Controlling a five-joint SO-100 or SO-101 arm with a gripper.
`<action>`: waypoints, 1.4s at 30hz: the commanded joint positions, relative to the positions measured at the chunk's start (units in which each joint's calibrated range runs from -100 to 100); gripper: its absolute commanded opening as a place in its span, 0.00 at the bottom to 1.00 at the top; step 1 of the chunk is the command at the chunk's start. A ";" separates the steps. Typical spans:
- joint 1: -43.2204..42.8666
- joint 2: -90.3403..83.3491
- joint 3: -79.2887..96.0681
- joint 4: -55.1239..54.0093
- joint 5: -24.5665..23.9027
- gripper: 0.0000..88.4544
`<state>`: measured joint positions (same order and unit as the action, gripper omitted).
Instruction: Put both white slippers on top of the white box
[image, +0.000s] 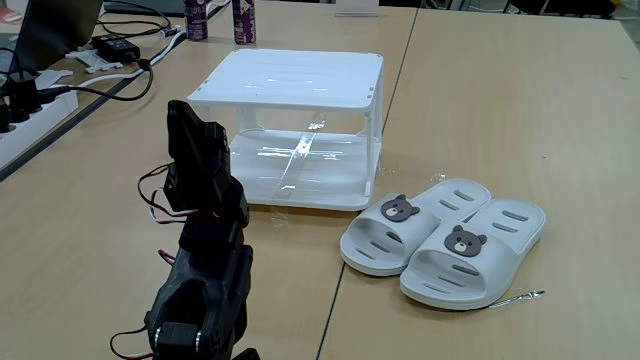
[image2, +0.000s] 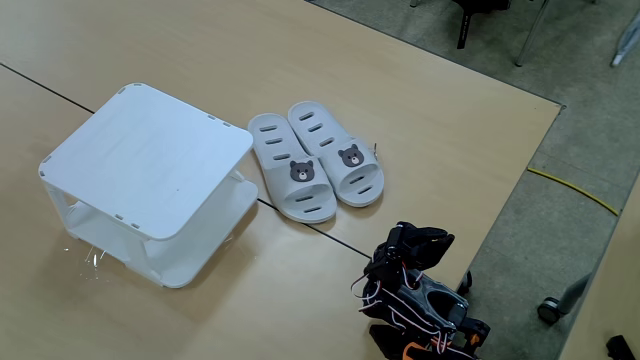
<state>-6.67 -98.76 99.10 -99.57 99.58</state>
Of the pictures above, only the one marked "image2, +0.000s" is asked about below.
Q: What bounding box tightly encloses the white bear slipper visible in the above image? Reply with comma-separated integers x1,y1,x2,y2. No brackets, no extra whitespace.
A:
287,100,386,209
247,112,339,225

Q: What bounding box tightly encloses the black table caster wheel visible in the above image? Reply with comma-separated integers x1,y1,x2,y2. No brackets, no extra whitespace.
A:
456,270,474,297

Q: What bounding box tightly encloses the metal chair leg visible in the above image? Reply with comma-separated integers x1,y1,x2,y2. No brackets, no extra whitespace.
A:
514,0,552,68

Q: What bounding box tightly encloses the white folded umbrella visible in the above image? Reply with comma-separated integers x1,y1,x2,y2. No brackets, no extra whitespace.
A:
610,8,640,68

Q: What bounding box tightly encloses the small black floor object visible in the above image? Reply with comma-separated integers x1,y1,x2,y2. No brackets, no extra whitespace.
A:
605,334,637,360

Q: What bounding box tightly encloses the white two-tier box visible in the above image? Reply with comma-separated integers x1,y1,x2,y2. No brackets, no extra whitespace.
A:
38,82,260,290

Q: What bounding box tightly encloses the black chair part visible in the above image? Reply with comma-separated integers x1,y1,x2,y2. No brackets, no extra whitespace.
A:
451,0,512,51

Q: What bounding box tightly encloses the yellow floor cable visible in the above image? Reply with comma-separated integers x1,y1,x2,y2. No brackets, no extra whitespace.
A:
526,166,621,218

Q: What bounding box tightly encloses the chair caster wheel with leg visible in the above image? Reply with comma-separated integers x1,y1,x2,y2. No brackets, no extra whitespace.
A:
536,272,594,327

